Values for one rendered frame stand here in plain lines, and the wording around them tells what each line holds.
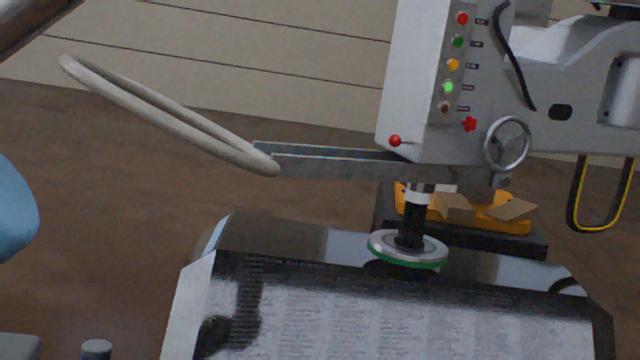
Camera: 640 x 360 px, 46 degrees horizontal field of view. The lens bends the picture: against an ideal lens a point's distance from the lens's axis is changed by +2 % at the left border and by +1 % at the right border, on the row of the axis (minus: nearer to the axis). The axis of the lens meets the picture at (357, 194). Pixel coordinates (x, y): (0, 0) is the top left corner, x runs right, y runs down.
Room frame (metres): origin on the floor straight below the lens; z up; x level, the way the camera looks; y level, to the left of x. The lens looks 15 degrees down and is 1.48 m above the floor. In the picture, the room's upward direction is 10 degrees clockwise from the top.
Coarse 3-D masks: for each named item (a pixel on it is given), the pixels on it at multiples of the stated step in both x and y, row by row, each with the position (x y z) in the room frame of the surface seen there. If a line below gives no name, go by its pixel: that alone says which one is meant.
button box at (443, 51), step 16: (448, 0) 1.71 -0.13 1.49; (464, 0) 1.72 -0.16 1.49; (448, 16) 1.70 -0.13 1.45; (448, 32) 1.71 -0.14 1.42; (464, 32) 1.73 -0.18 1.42; (448, 48) 1.71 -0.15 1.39; (464, 48) 1.73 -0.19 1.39; (432, 64) 1.72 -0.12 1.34; (464, 64) 1.74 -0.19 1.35; (432, 80) 1.71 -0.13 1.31; (432, 96) 1.70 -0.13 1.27; (448, 96) 1.73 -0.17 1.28; (432, 112) 1.71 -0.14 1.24
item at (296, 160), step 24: (264, 144) 1.68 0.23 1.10; (288, 144) 1.72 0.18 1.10; (288, 168) 1.60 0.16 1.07; (312, 168) 1.63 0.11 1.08; (336, 168) 1.66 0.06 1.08; (360, 168) 1.70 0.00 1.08; (384, 168) 1.73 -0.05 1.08; (408, 168) 1.77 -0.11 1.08; (432, 168) 1.81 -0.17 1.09; (456, 168) 1.84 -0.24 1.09; (480, 168) 1.89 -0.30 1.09
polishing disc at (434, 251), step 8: (376, 232) 1.91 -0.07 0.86; (384, 232) 1.92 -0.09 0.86; (392, 232) 1.93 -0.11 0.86; (376, 240) 1.84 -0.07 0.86; (384, 240) 1.85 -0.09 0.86; (392, 240) 1.86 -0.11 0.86; (424, 240) 1.91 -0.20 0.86; (432, 240) 1.92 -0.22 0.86; (376, 248) 1.80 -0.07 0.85; (384, 248) 1.79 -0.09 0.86; (392, 248) 1.80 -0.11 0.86; (400, 248) 1.81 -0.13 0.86; (408, 248) 1.82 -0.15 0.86; (424, 248) 1.84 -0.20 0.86; (432, 248) 1.86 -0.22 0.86; (440, 248) 1.87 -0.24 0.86; (392, 256) 1.77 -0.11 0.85; (400, 256) 1.76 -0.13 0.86; (408, 256) 1.76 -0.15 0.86; (416, 256) 1.77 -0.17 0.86; (424, 256) 1.78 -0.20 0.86; (432, 256) 1.79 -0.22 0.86; (440, 256) 1.80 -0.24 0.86
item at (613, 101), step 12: (624, 60) 2.13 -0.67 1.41; (636, 60) 2.13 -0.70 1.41; (612, 72) 2.15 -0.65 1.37; (624, 72) 2.13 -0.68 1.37; (636, 72) 2.12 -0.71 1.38; (612, 84) 2.14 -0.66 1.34; (624, 84) 2.12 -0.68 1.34; (636, 84) 2.12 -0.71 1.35; (612, 96) 2.14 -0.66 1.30; (624, 96) 2.12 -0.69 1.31; (636, 96) 2.12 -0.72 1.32; (600, 108) 2.15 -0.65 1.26; (612, 108) 2.13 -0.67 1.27; (624, 108) 2.12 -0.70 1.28; (636, 108) 2.12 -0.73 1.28; (600, 120) 2.16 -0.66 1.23; (612, 120) 2.13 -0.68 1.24; (624, 120) 2.12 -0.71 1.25; (636, 120) 2.12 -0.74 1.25
